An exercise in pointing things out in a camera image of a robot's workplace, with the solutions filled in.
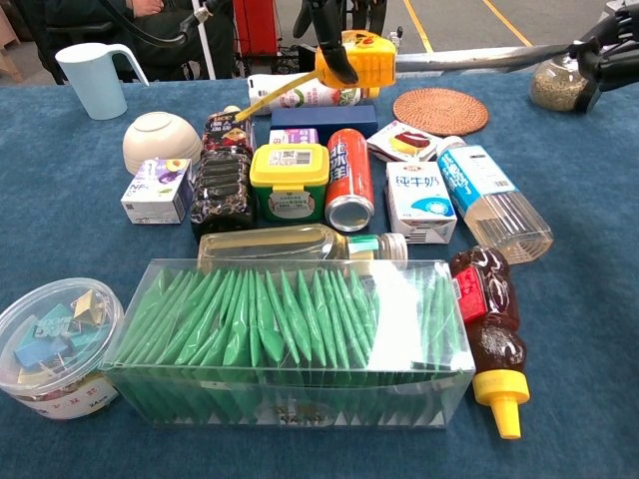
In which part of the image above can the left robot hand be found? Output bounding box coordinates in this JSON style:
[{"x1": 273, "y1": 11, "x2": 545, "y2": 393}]
[{"x1": 293, "y1": 0, "x2": 388, "y2": 85}]

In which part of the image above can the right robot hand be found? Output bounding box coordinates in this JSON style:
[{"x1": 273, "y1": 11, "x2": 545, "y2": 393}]
[{"x1": 568, "y1": 4, "x2": 639, "y2": 94}]

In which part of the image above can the yellow tape measure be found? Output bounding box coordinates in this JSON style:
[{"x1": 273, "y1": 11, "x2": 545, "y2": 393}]
[{"x1": 234, "y1": 29, "x2": 588, "y2": 123}]

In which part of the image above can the white yogurt drink bottle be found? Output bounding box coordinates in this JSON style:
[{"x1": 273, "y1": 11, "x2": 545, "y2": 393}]
[{"x1": 247, "y1": 72, "x2": 380, "y2": 117}]

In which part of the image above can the navy blue rectangular box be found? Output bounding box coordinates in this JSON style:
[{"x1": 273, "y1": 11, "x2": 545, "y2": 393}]
[{"x1": 270, "y1": 104, "x2": 379, "y2": 140}]

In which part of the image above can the glass jar of grains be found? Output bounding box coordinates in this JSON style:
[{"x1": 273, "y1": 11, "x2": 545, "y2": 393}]
[{"x1": 529, "y1": 52, "x2": 608, "y2": 114}]

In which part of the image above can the red cabinet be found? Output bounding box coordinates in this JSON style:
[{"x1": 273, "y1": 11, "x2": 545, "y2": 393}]
[{"x1": 233, "y1": 0, "x2": 284, "y2": 59}]

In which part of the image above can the small purple pink box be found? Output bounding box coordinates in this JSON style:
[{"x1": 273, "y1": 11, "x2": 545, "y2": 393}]
[{"x1": 269, "y1": 128, "x2": 320, "y2": 147}]

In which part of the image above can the white red snack packet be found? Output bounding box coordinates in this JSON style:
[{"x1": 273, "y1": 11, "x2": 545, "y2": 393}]
[{"x1": 365, "y1": 120, "x2": 445, "y2": 164}]

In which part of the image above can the round woven rattan coaster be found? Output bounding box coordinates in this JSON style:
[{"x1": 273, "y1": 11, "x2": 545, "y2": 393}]
[{"x1": 392, "y1": 88, "x2": 490, "y2": 138}]

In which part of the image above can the orange soda can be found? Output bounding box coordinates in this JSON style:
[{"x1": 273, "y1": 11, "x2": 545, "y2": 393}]
[{"x1": 324, "y1": 128, "x2": 376, "y2": 234}]

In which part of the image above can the blue table cloth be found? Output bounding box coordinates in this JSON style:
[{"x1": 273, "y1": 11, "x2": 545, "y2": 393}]
[{"x1": 0, "y1": 72, "x2": 639, "y2": 479}]

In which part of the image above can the green tub with yellow lid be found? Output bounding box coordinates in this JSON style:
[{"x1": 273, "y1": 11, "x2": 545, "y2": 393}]
[{"x1": 249, "y1": 143, "x2": 330, "y2": 225}]

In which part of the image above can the seated person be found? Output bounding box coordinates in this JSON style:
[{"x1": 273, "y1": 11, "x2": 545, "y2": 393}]
[{"x1": 44, "y1": 0, "x2": 236, "y2": 81}]

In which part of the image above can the white blue milk carton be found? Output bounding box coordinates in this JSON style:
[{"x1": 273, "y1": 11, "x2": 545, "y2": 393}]
[{"x1": 384, "y1": 160, "x2": 458, "y2": 245}]

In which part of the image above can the dark coffee drink bottle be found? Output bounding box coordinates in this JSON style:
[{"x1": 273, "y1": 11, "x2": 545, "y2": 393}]
[{"x1": 190, "y1": 105, "x2": 258, "y2": 240}]

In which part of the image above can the clear bottle with blue label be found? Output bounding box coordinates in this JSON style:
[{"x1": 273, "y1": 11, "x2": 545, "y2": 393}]
[{"x1": 435, "y1": 136, "x2": 555, "y2": 265}]

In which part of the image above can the beige upturned bowl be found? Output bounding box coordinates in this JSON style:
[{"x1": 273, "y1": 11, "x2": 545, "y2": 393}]
[{"x1": 122, "y1": 111, "x2": 204, "y2": 176}]

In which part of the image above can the pale yellow liquid bottle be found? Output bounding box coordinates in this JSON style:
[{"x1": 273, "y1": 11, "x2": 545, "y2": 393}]
[{"x1": 197, "y1": 223, "x2": 409, "y2": 274}]

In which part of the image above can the purple white juice carton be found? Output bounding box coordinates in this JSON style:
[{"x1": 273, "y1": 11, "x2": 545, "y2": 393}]
[{"x1": 120, "y1": 158, "x2": 195, "y2": 226}]

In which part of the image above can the light blue plastic pitcher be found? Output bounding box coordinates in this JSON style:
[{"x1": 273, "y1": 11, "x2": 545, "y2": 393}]
[{"x1": 54, "y1": 42, "x2": 150, "y2": 121}]

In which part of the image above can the black office chair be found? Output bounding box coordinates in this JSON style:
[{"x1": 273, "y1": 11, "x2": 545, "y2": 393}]
[{"x1": 29, "y1": 0, "x2": 136, "y2": 85}]

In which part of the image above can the clear box of green sachets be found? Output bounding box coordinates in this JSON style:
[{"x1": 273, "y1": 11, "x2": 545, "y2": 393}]
[{"x1": 99, "y1": 257, "x2": 476, "y2": 430}]

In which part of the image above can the honey squeeze bottle yellow nozzle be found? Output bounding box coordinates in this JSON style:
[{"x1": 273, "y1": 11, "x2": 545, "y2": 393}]
[{"x1": 448, "y1": 244, "x2": 531, "y2": 440}]

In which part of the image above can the light wooden furniture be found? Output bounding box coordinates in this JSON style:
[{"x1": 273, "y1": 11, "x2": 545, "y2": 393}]
[{"x1": 0, "y1": 4, "x2": 25, "y2": 84}]

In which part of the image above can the round tub of binder clips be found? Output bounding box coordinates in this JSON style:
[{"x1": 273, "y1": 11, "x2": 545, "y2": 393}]
[{"x1": 0, "y1": 277, "x2": 125, "y2": 420}]

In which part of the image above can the white frame pole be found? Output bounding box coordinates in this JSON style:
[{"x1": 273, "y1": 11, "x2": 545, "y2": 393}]
[{"x1": 191, "y1": 0, "x2": 217, "y2": 81}]

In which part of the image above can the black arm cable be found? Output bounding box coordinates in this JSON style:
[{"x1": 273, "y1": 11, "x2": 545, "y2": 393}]
[{"x1": 99, "y1": 0, "x2": 224, "y2": 49}]

